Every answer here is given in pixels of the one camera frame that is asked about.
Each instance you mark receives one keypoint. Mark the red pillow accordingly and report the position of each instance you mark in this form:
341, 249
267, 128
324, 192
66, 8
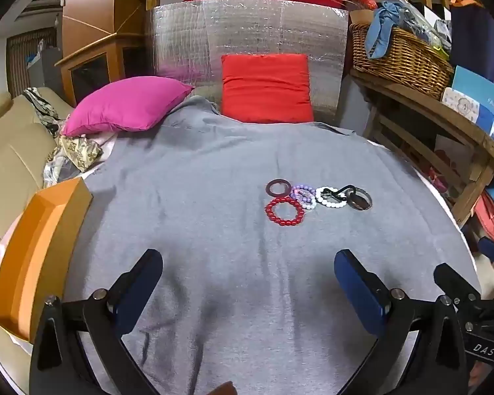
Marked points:
265, 88

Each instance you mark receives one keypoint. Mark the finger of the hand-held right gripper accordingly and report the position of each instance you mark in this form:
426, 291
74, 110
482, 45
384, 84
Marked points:
457, 282

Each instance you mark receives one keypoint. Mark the wooden shelf table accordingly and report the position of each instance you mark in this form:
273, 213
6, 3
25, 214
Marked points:
436, 113

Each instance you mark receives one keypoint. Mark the grey blanket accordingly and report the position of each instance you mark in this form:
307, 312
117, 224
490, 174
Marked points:
214, 197

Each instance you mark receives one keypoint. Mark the black and white patterned cloth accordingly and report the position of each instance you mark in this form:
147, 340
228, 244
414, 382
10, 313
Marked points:
41, 109

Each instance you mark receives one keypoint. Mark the gold patterned cloth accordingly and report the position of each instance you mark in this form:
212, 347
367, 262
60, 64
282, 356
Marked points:
78, 148

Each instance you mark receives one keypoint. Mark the maroon bangle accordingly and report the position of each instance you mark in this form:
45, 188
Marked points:
268, 188

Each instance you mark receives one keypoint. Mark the beige sofa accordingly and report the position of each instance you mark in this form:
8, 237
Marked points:
12, 160

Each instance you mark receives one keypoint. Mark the brown translucent bangle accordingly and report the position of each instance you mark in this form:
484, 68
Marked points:
368, 202

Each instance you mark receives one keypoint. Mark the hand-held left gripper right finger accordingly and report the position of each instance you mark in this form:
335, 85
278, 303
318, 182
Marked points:
356, 284

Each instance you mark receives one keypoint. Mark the wooden cabinet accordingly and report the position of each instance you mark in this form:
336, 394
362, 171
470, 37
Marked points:
94, 12

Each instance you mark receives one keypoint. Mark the wicker basket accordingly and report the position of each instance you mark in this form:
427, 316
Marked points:
399, 63

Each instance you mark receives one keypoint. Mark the orange cardboard box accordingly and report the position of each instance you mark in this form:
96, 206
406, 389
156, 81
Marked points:
37, 251

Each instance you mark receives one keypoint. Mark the silver foil insulation mat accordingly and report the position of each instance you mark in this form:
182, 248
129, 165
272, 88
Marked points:
247, 28

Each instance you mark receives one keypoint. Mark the red bags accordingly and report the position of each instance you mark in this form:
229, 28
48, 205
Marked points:
492, 222

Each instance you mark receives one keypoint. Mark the blue box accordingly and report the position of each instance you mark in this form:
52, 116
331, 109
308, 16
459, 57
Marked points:
481, 88

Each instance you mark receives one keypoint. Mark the pink pillow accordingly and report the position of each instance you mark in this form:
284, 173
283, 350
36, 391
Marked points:
123, 105

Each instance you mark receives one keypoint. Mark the white floral box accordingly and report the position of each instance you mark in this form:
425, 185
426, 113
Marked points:
463, 105

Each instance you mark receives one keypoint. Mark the navy bag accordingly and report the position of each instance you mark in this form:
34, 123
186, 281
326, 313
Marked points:
481, 45

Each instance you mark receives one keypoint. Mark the blue cloth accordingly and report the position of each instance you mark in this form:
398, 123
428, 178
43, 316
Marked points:
381, 28

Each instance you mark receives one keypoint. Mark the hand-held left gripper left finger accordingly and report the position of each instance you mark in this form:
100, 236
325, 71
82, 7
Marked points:
140, 284

